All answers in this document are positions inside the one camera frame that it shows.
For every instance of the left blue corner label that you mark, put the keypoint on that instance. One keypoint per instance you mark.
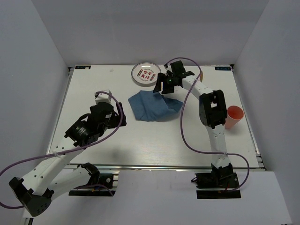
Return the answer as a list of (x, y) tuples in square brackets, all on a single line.
[(83, 67)]

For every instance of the blue corner label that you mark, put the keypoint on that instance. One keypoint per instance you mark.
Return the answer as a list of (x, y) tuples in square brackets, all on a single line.
[(223, 68), (83, 67)]

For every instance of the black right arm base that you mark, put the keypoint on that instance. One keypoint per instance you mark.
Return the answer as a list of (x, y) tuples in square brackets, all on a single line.
[(207, 188)]

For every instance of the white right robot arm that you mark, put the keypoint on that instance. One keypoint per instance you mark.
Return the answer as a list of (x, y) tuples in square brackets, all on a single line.
[(212, 113)]

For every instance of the blue cloth napkin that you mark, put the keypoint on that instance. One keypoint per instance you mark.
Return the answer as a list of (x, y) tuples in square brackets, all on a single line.
[(153, 107)]

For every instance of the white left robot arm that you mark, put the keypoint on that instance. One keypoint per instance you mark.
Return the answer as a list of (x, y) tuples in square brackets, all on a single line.
[(37, 189)]

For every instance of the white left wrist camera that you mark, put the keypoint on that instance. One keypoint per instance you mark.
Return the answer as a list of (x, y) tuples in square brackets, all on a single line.
[(103, 97)]

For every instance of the right blue corner label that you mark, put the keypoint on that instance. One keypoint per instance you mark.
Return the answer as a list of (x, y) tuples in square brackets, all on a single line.
[(223, 68)]

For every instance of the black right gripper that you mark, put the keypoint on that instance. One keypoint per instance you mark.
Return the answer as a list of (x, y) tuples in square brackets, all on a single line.
[(162, 77)]

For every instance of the white patterned plate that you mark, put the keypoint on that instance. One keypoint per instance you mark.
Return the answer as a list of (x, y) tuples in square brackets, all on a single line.
[(145, 73)]

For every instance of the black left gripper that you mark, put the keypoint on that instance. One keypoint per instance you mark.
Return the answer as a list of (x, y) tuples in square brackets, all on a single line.
[(116, 118)]

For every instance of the red plastic cup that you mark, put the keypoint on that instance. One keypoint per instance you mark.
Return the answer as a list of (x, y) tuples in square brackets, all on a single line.
[(234, 115)]

